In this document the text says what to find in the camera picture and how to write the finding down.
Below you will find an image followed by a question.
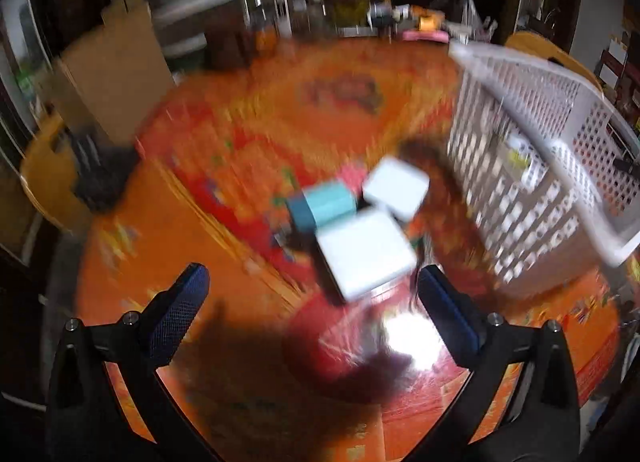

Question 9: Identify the white perforated plastic basket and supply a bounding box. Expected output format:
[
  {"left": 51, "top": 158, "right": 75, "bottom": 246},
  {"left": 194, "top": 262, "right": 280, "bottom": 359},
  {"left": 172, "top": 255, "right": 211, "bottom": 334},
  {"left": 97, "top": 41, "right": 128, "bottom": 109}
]
[{"left": 447, "top": 42, "right": 639, "bottom": 298}]

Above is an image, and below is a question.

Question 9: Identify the wooden chair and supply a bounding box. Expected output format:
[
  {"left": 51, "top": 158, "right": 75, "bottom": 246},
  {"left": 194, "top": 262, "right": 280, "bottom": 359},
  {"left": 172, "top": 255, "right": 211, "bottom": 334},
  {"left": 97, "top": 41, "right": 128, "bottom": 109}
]
[
  {"left": 504, "top": 30, "right": 603, "bottom": 92},
  {"left": 20, "top": 113, "right": 91, "bottom": 235}
]

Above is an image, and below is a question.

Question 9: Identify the wooden chair right back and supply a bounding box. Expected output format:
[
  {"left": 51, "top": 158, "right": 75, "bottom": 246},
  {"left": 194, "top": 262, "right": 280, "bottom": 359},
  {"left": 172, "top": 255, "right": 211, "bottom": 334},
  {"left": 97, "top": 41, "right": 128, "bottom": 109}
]
[{"left": 504, "top": 30, "right": 603, "bottom": 92}]

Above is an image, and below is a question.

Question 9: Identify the large white square box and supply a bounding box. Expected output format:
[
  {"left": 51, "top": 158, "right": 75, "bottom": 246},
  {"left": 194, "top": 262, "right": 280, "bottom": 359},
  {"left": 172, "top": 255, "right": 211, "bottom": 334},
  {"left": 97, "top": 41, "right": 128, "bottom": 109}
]
[{"left": 316, "top": 207, "right": 418, "bottom": 303}]

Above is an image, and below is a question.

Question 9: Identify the small white square box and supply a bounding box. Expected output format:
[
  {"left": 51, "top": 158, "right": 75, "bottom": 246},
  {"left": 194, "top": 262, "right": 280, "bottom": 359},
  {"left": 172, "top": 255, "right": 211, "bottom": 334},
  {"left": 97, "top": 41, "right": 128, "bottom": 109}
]
[{"left": 362, "top": 155, "right": 431, "bottom": 222}]

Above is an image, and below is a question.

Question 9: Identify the brown cardboard box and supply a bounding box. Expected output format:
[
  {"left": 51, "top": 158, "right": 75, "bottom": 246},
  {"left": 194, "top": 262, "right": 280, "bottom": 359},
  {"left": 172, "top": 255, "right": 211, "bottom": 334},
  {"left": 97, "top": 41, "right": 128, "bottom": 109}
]
[{"left": 51, "top": 3, "right": 174, "bottom": 145}]

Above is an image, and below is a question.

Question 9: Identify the red orange floral tablecloth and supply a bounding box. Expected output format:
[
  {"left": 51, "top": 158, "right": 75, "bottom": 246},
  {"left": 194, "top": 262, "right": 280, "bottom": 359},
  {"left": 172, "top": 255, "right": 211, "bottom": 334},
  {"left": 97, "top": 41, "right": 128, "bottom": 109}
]
[{"left": 76, "top": 40, "right": 620, "bottom": 461}]

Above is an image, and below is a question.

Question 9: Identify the pink paper pad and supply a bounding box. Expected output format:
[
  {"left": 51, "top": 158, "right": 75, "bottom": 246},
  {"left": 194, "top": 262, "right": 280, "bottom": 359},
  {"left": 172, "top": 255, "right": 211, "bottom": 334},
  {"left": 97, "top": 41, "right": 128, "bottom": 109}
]
[{"left": 401, "top": 29, "right": 450, "bottom": 44}]

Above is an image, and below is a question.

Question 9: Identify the teal power adapter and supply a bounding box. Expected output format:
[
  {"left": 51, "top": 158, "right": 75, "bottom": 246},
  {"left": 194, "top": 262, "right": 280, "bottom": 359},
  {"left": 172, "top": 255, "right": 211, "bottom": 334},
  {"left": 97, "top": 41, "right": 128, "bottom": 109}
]
[{"left": 285, "top": 180, "right": 357, "bottom": 234}]

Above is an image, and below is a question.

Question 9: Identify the wooden chair left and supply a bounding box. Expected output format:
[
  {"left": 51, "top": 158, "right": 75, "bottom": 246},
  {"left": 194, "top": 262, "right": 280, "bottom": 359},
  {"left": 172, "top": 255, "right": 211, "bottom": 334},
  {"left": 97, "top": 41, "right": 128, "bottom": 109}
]
[{"left": 20, "top": 113, "right": 91, "bottom": 235}]

